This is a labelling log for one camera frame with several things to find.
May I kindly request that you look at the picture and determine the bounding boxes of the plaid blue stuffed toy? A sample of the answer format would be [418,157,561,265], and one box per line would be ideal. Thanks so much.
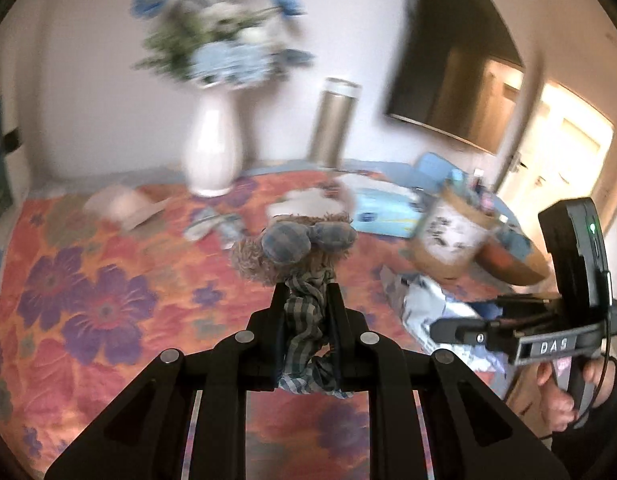
[230,214,357,399]

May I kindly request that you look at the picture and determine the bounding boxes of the person's right hand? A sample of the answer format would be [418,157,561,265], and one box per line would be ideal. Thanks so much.
[535,353,617,434]

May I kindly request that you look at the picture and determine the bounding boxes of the blue patterned cloth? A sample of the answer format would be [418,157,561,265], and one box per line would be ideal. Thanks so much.
[379,266,508,375]

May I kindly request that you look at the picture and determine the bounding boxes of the brown paper bucket container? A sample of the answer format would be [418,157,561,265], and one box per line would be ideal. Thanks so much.
[409,185,497,282]

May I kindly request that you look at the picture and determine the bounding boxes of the light blue tissue pack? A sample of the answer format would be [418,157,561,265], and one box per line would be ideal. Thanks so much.
[351,188,425,238]

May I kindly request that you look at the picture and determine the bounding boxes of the floral orange tablecloth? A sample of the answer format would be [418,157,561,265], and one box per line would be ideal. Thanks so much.
[0,170,419,479]

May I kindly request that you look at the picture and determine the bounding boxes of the purple wipes packet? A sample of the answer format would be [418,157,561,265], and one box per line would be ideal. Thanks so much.
[184,207,246,250]

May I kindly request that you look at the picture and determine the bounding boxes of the pink white cap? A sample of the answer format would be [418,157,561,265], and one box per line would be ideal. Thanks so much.
[83,184,170,231]

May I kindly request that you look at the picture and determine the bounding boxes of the white plush toy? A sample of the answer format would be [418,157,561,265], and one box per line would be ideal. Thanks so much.
[266,188,354,219]

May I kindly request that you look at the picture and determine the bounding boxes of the steel thermos bottle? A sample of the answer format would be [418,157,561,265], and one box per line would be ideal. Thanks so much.
[308,78,362,168]

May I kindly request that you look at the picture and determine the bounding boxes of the white ribbed vase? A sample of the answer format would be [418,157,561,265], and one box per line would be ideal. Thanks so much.
[182,84,244,197]

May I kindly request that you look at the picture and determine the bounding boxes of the blue and white flowers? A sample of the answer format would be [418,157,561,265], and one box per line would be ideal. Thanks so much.
[130,0,314,89]

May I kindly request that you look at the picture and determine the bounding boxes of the wall mounted television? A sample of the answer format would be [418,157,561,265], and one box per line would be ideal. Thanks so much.
[385,0,525,155]

